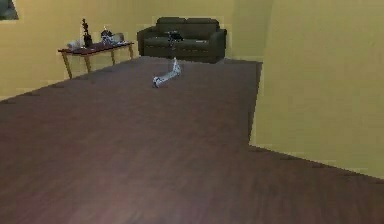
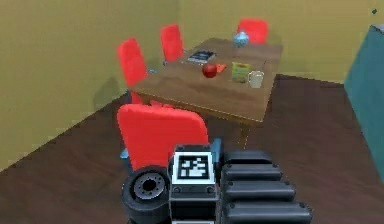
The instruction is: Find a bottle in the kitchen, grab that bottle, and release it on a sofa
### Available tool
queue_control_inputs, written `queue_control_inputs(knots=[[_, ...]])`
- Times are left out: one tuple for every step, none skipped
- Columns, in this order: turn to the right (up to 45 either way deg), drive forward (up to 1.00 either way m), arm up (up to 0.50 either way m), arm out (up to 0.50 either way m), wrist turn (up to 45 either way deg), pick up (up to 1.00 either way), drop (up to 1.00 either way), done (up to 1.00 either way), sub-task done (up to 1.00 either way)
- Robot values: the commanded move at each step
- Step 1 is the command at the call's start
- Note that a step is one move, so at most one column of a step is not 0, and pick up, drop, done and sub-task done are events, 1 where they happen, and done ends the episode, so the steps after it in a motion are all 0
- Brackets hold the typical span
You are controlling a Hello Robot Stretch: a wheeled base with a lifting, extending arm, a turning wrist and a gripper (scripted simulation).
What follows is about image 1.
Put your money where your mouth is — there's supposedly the red-topped wooden side table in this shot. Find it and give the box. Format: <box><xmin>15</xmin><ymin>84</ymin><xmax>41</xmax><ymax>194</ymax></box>
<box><xmin>57</xmin><ymin>40</ymin><xmax>136</xmax><ymax>80</ymax></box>

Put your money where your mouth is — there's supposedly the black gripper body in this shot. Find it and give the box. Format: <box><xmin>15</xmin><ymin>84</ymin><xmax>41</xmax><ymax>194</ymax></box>
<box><xmin>167</xmin><ymin>30</ymin><xmax>185</xmax><ymax>43</ymax></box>

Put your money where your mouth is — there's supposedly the dark olive sofa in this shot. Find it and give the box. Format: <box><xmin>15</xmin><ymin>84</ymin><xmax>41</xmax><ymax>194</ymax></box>
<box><xmin>136</xmin><ymin>16</ymin><xmax>228</xmax><ymax>65</ymax></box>

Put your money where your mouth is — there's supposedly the black and white ornament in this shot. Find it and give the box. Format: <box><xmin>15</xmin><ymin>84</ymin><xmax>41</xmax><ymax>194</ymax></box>
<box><xmin>100</xmin><ymin>27</ymin><xmax>115</xmax><ymax>45</ymax></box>

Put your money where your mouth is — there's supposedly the black slender statue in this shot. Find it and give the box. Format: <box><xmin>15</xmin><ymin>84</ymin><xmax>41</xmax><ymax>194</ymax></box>
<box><xmin>81</xmin><ymin>18</ymin><xmax>94</xmax><ymax>48</ymax></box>

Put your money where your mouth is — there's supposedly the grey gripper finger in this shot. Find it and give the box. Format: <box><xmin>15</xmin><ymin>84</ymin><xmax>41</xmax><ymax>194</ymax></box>
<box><xmin>153</xmin><ymin>63</ymin><xmax>183</xmax><ymax>89</ymax></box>
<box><xmin>152</xmin><ymin>42</ymin><xmax>178</xmax><ymax>85</ymax></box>

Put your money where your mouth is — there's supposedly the white small bowl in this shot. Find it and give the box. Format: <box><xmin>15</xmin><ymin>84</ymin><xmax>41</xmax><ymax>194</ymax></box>
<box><xmin>66</xmin><ymin>39</ymin><xmax>82</xmax><ymax>51</ymax></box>

